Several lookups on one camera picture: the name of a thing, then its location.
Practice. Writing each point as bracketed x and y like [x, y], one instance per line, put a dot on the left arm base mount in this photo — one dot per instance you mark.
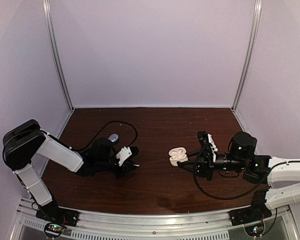
[53, 213]

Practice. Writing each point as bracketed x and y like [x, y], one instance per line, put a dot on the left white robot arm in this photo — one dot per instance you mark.
[22, 143]

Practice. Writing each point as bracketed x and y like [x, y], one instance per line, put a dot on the white earbud charging case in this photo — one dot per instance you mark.
[178, 154]

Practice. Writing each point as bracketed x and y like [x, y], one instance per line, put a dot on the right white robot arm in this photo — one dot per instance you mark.
[276, 180]

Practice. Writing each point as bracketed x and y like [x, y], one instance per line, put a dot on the purple earbud charging case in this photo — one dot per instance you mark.
[114, 138]

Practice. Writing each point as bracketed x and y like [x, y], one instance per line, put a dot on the front aluminium rail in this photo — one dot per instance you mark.
[210, 225]

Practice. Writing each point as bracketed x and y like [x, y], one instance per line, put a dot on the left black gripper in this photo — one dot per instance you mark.
[125, 167]

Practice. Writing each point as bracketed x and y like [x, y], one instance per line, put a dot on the aluminium frame post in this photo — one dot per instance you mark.
[254, 30]
[55, 53]

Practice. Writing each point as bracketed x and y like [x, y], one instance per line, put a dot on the left aluminium frame post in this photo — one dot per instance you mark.
[55, 53]

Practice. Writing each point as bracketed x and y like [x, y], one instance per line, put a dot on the right aluminium frame post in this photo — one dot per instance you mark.
[254, 30]

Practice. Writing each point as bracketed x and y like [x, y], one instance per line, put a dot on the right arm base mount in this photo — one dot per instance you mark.
[253, 213]

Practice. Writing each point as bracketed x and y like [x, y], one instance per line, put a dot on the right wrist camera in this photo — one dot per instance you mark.
[211, 150]

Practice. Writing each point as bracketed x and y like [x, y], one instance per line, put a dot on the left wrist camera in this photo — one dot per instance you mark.
[126, 153]

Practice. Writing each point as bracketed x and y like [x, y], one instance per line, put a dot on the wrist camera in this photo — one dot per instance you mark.
[126, 153]
[211, 150]

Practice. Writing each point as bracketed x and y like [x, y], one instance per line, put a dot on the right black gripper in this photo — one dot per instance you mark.
[205, 164]

